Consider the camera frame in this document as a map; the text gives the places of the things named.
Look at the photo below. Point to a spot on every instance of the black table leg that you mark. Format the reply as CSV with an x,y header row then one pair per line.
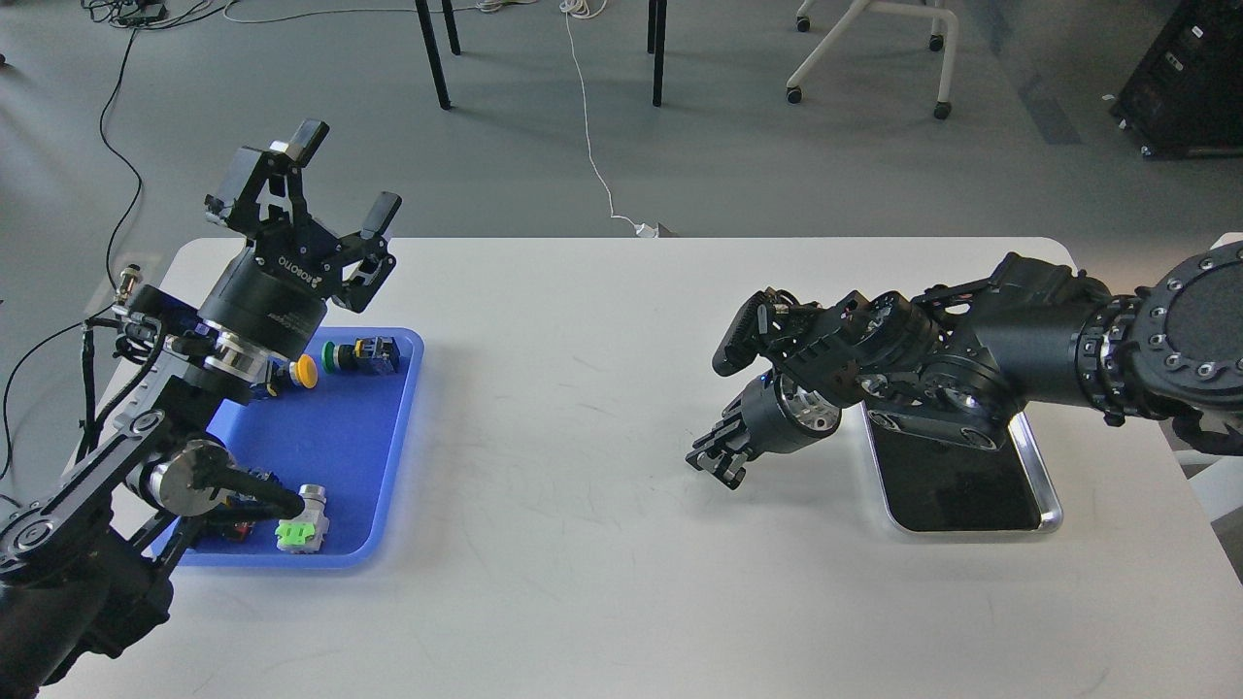
x,y
656,37
448,10
433,55

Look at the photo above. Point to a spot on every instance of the yellow push button switch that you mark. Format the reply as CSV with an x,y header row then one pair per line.
x,y
279,378

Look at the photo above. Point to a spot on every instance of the silver metal tray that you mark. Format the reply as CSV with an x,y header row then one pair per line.
x,y
938,491

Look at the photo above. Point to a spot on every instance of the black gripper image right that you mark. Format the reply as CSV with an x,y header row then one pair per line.
x,y
771,414

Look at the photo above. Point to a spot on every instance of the black table leg right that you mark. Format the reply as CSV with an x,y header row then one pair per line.
x,y
656,37

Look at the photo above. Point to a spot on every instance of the red emergency stop button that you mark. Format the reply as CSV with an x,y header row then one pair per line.
x,y
233,524

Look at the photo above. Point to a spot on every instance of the silver green switch module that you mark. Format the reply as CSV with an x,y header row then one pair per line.
x,y
307,531

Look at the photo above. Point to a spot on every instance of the white object right edge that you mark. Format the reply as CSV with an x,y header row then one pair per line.
x,y
1227,239

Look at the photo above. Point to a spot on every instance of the black table leg left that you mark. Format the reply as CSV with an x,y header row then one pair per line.
x,y
433,55

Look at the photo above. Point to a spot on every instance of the black table leg back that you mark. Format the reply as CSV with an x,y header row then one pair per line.
x,y
448,10

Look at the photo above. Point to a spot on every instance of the black equipment case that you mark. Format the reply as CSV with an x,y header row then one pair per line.
x,y
1184,100

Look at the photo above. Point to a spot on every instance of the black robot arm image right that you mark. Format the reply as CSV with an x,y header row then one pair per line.
x,y
955,364

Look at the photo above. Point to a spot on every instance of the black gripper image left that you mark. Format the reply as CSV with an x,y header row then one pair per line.
x,y
273,293

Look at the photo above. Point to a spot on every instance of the green push button switch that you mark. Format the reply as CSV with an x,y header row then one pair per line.
x,y
374,356

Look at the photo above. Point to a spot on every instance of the blue plastic tray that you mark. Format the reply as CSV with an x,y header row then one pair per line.
x,y
346,435

